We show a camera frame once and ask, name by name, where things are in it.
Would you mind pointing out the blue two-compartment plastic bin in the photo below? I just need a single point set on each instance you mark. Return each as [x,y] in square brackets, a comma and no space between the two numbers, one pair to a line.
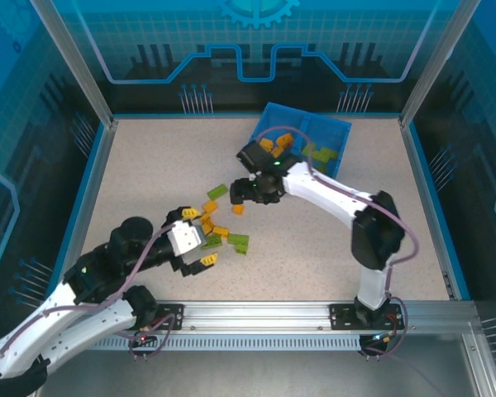
[335,132]

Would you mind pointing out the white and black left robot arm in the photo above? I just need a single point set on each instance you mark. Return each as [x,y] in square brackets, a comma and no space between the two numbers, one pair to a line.
[87,326]

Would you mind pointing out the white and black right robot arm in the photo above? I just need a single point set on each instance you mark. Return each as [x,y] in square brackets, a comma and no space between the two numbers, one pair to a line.
[326,190]

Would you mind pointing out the black power connector with light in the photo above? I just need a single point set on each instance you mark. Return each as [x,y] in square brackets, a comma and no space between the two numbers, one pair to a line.
[144,340]
[378,339]

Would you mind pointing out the aluminium corner strut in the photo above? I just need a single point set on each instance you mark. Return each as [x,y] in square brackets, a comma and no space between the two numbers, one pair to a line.
[477,364]

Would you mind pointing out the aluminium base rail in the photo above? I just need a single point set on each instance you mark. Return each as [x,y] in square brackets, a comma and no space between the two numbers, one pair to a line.
[256,314]

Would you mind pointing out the aluminium frame post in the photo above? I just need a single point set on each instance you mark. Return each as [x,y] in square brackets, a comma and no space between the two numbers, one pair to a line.
[434,70]
[74,70]

